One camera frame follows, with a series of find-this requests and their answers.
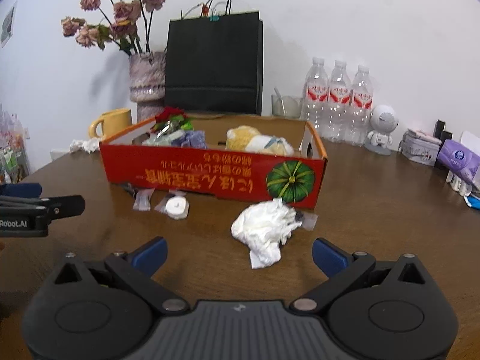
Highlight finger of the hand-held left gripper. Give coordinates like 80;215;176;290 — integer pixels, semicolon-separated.
0;182;43;199
37;194;86;220

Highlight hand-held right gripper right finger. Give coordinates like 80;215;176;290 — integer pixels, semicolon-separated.
312;237;428;316

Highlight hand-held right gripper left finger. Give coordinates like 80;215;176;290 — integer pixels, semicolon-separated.
54;236;190;316

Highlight large white tissue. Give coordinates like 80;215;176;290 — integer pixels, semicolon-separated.
230;198;304;270

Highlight red cardboard box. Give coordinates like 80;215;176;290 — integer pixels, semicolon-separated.
99;114;328;210

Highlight purple drawstring pouch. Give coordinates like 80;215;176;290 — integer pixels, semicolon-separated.
180;130;208;150

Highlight red fabric rose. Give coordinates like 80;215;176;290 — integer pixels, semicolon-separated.
151;107;194;133

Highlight white and yellow plush toy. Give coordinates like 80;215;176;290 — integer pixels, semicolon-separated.
225;125;295;157

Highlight cluttered storage rack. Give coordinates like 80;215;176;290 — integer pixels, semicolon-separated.
0;103;31;185

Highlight small clear bag dark bits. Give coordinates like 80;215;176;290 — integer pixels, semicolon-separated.
289;210;319;232

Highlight small clear zip bag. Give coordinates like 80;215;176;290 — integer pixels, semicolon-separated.
132;189;155;212

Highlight small crumpled tissue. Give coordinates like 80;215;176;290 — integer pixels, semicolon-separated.
70;137;102;154

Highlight yellow mug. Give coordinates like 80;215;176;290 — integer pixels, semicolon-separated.
88;108;134;140

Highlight grey printed tin case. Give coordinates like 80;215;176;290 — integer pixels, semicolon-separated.
397;128;443;167

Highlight white robot figurine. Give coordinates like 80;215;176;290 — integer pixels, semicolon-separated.
364;104;397;155

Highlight small white vials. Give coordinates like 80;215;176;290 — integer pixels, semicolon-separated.
445;170;474;197

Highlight mottled purple vase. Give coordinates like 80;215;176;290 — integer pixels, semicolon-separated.
128;51;167;122

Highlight glass cup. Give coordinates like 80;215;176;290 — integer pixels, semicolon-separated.
271;94;304;118

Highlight purple tissue pack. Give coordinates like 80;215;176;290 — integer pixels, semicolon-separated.
437;131;480;190

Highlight small black box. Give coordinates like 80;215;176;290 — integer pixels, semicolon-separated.
435;119;454;142

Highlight black paper bag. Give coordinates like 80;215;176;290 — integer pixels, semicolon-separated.
164;0;264;116

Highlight dried pink rose bouquet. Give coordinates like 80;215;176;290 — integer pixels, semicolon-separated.
61;0;166;55

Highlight wall poster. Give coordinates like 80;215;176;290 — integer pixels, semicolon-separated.
0;1;18;49

